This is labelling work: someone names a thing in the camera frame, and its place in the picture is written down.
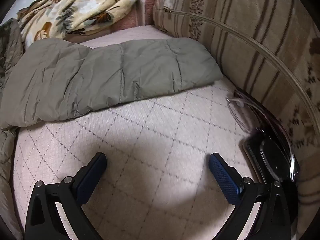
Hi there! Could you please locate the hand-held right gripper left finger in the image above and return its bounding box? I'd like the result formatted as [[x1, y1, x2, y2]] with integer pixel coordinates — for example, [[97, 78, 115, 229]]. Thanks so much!
[[25, 152, 107, 240]]

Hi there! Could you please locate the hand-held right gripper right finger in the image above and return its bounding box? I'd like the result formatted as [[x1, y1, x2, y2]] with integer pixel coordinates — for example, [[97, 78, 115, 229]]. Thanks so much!
[[209, 152, 292, 240]]

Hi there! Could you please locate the grey quilted jacket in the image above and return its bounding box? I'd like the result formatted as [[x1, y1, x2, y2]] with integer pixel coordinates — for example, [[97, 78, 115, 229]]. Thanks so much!
[[0, 19, 223, 233]]

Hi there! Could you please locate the dark glossy case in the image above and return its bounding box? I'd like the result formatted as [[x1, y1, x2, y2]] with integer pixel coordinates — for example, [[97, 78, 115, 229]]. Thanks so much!
[[234, 87, 302, 240]]

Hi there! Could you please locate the clear plastic tube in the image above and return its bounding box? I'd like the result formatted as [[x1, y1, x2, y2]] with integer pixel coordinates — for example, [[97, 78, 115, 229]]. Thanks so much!
[[226, 96, 252, 132]]

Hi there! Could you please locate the striped sofa cushion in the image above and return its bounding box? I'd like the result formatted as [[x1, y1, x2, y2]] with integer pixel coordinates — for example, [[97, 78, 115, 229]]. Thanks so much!
[[152, 0, 320, 230]]

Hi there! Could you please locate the leaf print blanket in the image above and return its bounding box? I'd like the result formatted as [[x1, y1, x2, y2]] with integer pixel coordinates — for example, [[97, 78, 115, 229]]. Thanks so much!
[[17, 0, 143, 48]]

